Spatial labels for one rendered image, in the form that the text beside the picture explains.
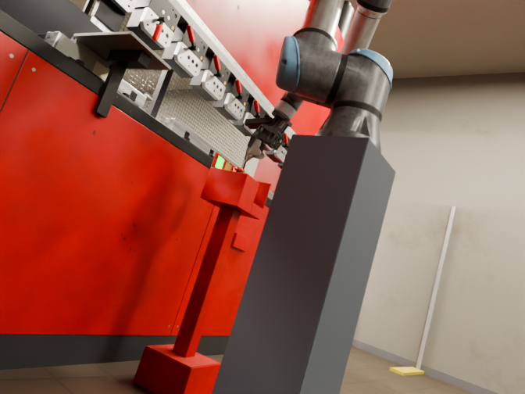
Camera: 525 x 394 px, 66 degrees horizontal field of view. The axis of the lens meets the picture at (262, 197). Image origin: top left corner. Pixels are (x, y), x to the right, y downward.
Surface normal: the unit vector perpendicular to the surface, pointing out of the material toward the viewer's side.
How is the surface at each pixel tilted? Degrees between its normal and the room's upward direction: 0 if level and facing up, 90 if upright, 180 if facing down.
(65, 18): 90
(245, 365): 90
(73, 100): 90
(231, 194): 90
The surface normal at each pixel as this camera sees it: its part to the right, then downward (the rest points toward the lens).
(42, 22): 0.85, 0.18
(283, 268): -0.55, -0.32
